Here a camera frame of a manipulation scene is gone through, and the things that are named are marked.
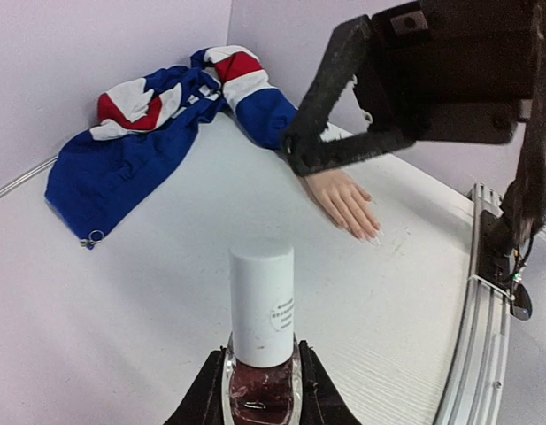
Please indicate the mannequin hand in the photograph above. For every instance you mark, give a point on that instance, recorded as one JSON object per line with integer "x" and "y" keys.
{"x": 345, "y": 203}

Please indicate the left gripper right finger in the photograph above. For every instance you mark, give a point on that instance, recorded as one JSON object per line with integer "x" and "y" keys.
{"x": 322, "y": 404}

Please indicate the blue red white jacket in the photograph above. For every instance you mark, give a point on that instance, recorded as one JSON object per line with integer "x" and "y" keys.
{"x": 147, "y": 126}

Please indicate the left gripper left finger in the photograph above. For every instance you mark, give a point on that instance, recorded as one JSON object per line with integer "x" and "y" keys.
{"x": 203, "y": 403}

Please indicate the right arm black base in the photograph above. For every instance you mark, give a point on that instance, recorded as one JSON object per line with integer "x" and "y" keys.
{"x": 499, "y": 264}

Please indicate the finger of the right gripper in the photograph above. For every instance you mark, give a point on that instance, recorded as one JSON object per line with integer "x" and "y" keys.
{"x": 316, "y": 156}
{"x": 344, "y": 54}

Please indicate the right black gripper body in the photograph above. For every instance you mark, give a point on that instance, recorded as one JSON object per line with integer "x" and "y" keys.
{"x": 449, "y": 71}

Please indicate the aluminium front rail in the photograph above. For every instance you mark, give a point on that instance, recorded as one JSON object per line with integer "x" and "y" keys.
{"x": 475, "y": 384}

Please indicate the dark red nail polish bottle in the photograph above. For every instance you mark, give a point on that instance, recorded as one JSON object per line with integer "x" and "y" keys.
{"x": 272, "y": 395}

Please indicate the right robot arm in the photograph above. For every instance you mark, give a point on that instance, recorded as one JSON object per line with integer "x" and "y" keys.
{"x": 524, "y": 203}

